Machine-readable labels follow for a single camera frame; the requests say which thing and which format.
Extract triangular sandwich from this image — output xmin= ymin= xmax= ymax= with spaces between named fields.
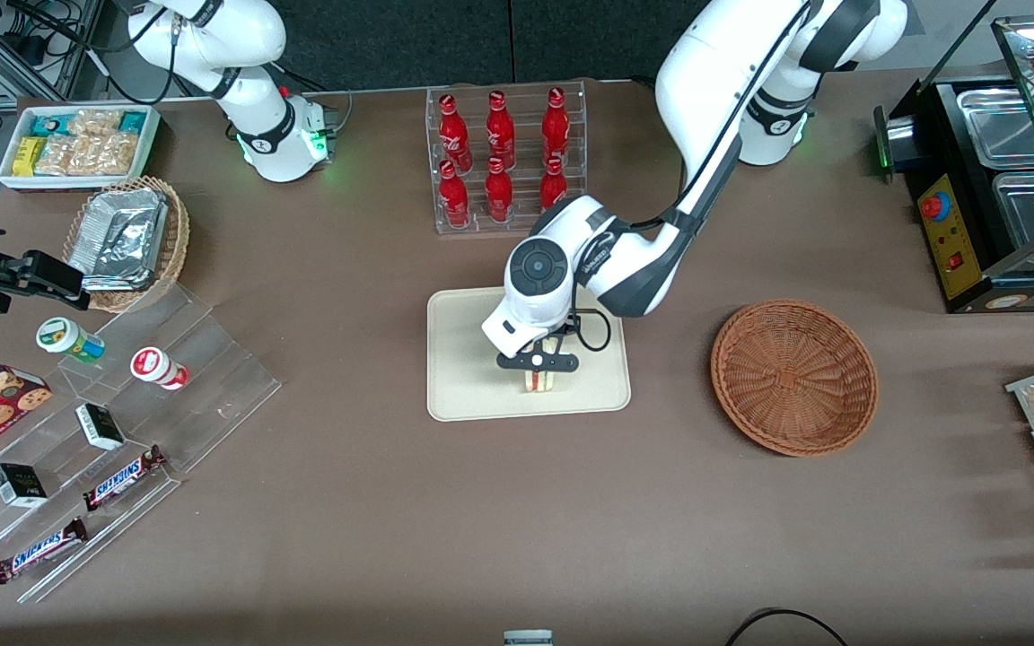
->
xmin=523 ymin=337 xmax=565 ymax=396

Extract cream plastic tray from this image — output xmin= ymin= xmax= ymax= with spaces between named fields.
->
xmin=426 ymin=286 xmax=633 ymax=423

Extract small brown wicker basket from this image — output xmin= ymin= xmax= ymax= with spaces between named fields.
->
xmin=62 ymin=176 xmax=191 ymax=314

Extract large brown wicker basket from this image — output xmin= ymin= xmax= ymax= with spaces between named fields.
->
xmin=710 ymin=299 xmax=880 ymax=458

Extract green cap yoghurt bottle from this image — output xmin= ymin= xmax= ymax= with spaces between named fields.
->
xmin=36 ymin=317 xmax=108 ymax=365

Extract aluminium foil containers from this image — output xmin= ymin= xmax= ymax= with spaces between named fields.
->
xmin=67 ymin=187 xmax=170 ymax=293

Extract white plastic snack bin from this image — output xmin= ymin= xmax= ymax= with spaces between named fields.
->
xmin=0 ymin=103 xmax=162 ymax=193

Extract clear bag of crackers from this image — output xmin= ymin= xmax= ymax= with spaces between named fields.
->
xmin=99 ymin=132 xmax=141 ymax=177
xmin=67 ymin=135 xmax=107 ymax=177
xmin=35 ymin=135 xmax=74 ymax=177
xmin=67 ymin=109 xmax=124 ymax=138

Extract yellow snack package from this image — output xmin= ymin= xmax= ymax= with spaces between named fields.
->
xmin=12 ymin=135 xmax=45 ymax=177

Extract red cap yoghurt bottle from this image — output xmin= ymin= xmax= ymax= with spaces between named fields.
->
xmin=129 ymin=346 xmax=191 ymax=392

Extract small black box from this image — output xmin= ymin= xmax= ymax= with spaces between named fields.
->
xmin=74 ymin=403 xmax=127 ymax=452
xmin=0 ymin=462 xmax=49 ymax=510

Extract clear acrylic bottle rack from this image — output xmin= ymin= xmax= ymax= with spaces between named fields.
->
xmin=425 ymin=80 xmax=589 ymax=236

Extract red cola bottle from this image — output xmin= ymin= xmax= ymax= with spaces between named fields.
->
xmin=539 ymin=156 xmax=569 ymax=214
xmin=542 ymin=87 xmax=571 ymax=168
xmin=485 ymin=157 xmax=514 ymax=224
xmin=439 ymin=160 xmax=470 ymax=229
xmin=486 ymin=91 xmax=516 ymax=171
xmin=438 ymin=93 xmax=473 ymax=173

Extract clear acrylic tiered stand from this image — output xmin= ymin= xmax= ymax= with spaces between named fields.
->
xmin=0 ymin=283 xmax=284 ymax=605

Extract snickers chocolate bar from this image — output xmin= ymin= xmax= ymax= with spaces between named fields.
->
xmin=0 ymin=517 xmax=90 ymax=586
xmin=82 ymin=444 xmax=169 ymax=513

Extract black backdrop panel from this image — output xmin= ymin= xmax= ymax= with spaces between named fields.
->
xmin=267 ymin=0 xmax=513 ymax=93
xmin=512 ymin=0 xmax=715 ymax=83

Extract black hot food display case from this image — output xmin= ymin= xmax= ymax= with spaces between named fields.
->
xmin=872 ymin=0 xmax=1034 ymax=315

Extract aluminium frame with cables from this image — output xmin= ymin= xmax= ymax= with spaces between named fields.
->
xmin=0 ymin=0 xmax=114 ymax=104

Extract black floor cable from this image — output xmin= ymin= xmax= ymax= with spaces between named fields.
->
xmin=723 ymin=607 xmax=851 ymax=646

